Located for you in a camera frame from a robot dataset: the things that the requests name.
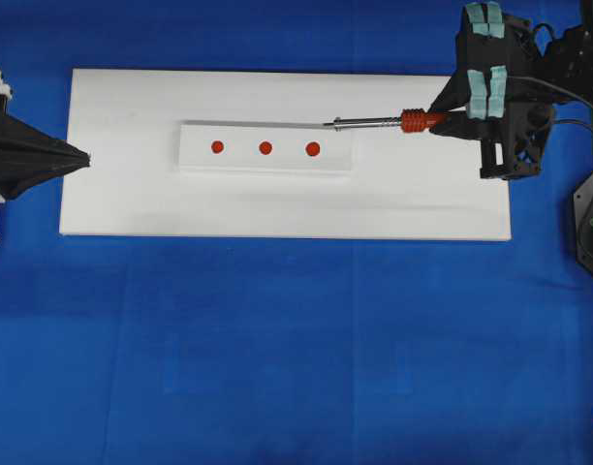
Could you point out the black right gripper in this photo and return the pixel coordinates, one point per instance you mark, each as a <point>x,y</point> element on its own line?
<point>496,54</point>

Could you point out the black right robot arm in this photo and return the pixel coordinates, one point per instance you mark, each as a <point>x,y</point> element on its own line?
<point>564,74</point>

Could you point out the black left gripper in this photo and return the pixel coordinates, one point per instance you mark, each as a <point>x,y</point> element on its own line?
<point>20,170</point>

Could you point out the blue table cloth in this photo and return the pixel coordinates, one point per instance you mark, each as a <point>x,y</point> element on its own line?
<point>261,351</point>

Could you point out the white paper strip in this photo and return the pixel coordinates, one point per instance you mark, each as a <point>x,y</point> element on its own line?
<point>264,147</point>

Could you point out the red handled soldering iron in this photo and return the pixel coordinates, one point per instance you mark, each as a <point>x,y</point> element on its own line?
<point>410,121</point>

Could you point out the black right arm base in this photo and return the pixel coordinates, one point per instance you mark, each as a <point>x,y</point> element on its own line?
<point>583,214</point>

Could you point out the white foam board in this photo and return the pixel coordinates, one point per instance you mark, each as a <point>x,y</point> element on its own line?
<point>401,186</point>

